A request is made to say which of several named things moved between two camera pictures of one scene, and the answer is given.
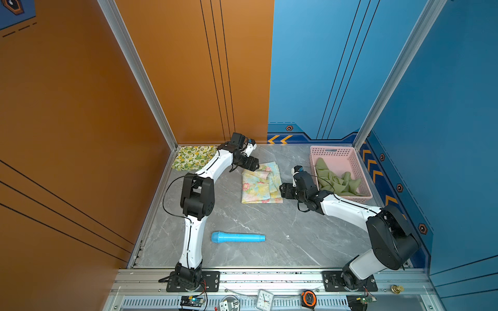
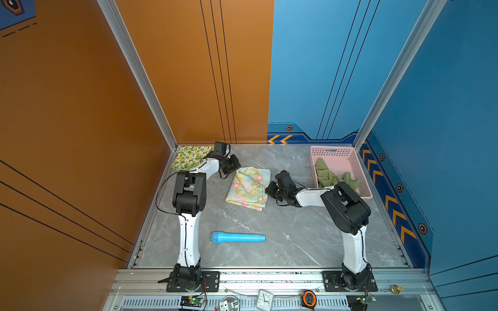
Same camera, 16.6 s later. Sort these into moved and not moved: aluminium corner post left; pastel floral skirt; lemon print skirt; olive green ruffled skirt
Moved: pastel floral skirt
Not moved: olive green ruffled skirt; lemon print skirt; aluminium corner post left
